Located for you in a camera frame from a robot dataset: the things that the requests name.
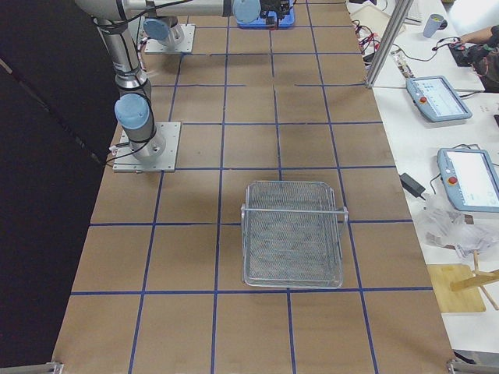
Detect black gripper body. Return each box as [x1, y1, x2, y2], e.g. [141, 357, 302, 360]
[260, 0, 292, 19]

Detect person forearm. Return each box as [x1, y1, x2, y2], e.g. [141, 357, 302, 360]
[459, 26, 498, 47]

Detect blue plastic tray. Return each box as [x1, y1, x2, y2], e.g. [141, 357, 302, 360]
[236, 9, 295, 29]

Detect blue grey mug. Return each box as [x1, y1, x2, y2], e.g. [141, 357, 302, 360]
[423, 13, 447, 38]

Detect upper teach pendant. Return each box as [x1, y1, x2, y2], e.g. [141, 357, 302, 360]
[405, 76, 472, 125]

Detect teach pendant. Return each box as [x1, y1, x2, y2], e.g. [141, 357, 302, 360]
[437, 148, 498, 213]
[405, 76, 472, 125]

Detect black power adapter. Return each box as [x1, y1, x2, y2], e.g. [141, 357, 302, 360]
[399, 173, 426, 200]

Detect lower teach pendant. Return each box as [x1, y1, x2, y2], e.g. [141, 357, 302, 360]
[437, 148, 498, 213]

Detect crumpled plastic bag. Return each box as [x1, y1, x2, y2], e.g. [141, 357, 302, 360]
[415, 193, 498, 259]

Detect wooden stand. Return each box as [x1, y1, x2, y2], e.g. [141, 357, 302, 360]
[450, 250, 498, 311]

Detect wooden cutting board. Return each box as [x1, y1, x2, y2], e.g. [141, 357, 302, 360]
[427, 264, 486, 313]

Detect red connector cables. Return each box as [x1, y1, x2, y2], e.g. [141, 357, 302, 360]
[356, 30, 385, 50]

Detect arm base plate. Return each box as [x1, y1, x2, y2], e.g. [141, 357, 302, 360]
[145, 24, 196, 54]
[111, 122, 181, 172]

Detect aluminium frame post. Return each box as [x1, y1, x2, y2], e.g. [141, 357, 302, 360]
[365, 0, 413, 88]

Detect silver wire mesh shelf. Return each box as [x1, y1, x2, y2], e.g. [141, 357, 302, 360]
[241, 181, 349, 289]

